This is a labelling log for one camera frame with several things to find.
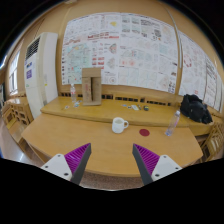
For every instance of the brown cardboard box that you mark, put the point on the brown cardboard box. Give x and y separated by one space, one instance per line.
91 86

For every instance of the wooden chairs left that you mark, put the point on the wooden chairs left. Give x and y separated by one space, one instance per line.
16 110

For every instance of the right wall poster sheet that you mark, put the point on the right wall poster sheet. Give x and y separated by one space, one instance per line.
199 75

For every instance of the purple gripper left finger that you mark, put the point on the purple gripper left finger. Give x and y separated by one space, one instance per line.
70 166

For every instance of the small dark item on table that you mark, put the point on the small dark item on table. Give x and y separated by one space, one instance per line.
146 108

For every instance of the small white item on table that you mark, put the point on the small white item on table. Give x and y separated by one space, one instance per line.
134 107

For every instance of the black bag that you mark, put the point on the black bag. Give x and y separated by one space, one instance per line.
193 108

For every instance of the red round coaster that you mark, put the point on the red round coaster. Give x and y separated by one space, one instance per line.
144 132

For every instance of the wooden chair right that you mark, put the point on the wooden chair right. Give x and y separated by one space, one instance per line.
214 142

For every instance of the clear plastic water bottle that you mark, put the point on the clear plastic water bottle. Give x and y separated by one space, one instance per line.
173 123

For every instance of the small clear bottle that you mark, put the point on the small clear bottle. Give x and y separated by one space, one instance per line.
73 93

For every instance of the white standing air conditioner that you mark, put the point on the white standing air conditioner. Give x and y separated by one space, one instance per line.
40 72

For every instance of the white ceramic mug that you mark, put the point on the white ceramic mug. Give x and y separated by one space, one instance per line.
119 125

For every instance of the large wall poster sheet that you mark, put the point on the large wall poster sheet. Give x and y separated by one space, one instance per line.
129 49

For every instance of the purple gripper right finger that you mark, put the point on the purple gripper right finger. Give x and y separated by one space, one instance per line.
153 167

